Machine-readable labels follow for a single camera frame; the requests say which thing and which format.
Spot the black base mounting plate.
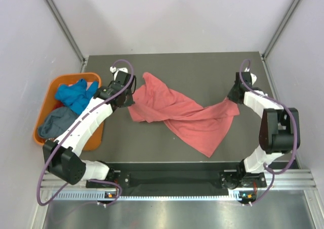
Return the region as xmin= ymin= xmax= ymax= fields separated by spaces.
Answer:
xmin=86 ymin=168 xmax=266 ymax=197

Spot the grey blue t shirt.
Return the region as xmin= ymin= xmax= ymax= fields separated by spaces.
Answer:
xmin=37 ymin=107 xmax=79 ymax=140

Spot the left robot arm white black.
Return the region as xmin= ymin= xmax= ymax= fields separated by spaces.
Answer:
xmin=43 ymin=68 xmax=136 ymax=187

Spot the aluminium frame post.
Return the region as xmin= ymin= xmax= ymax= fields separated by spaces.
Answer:
xmin=44 ymin=0 xmax=88 ymax=73
xmin=261 ymin=0 xmax=302 ymax=62

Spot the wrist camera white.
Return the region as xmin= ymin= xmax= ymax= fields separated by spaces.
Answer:
xmin=109 ymin=66 xmax=128 ymax=75
xmin=245 ymin=67 xmax=257 ymax=85

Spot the pink t shirt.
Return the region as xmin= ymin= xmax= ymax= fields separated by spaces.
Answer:
xmin=128 ymin=72 xmax=239 ymax=158

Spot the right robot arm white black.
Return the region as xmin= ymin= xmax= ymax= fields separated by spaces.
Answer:
xmin=227 ymin=71 xmax=300 ymax=187

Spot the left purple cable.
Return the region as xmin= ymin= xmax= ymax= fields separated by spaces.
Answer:
xmin=36 ymin=59 xmax=135 ymax=206

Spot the slotted cable duct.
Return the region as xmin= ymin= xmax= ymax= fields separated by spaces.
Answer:
xmin=54 ymin=190 xmax=253 ymax=202

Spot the orange plastic bin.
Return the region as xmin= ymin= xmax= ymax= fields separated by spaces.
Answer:
xmin=33 ymin=72 xmax=104 ymax=151

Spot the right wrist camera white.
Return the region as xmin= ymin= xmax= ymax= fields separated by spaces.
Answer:
xmin=245 ymin=67 xmax=257 ymax=85

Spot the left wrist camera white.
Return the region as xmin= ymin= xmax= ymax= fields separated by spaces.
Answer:
xmin=109 ymin=66 xmax=128 ymax=75

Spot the right aluminium frame post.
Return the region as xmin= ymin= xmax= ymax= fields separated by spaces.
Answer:
xmin=261 ymin=0 xmax=302 ymax=62

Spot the left aluminium frame post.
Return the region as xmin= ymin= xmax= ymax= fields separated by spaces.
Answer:
xmin=44 ymin=0 xmax=88 ymax=73

